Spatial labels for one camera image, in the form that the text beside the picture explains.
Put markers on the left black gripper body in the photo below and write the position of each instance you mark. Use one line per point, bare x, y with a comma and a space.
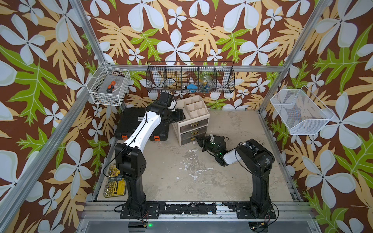
173, 116

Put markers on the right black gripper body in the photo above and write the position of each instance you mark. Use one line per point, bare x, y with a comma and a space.
211, 145

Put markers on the beige plastic drawer organizer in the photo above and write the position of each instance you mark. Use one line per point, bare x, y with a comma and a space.
196, 120

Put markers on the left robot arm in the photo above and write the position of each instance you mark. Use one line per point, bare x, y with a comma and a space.
130, 160

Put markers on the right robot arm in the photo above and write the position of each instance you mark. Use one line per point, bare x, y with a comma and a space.
253, 157

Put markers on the blue item in basket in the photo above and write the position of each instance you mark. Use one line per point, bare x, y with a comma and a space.
192, 88

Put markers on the black plastic tool case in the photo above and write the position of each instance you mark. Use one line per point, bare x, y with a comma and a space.
131, 119

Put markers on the orange black screwdriver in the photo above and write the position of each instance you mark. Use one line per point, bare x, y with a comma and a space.
111, 87

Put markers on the yellow screwdriver bit set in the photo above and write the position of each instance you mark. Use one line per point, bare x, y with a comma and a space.
115, 186

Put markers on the white mesh corner basket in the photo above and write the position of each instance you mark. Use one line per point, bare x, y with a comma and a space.
302, 112

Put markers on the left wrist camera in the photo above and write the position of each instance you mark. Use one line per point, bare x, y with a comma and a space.
167, 100

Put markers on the black wire wall basket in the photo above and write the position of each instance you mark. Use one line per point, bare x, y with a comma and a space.
175, 76

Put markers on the white wire wall basket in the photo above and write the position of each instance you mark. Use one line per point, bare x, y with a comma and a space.
108, 85

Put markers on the black mounting rail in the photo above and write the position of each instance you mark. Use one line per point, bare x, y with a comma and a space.
153, 210

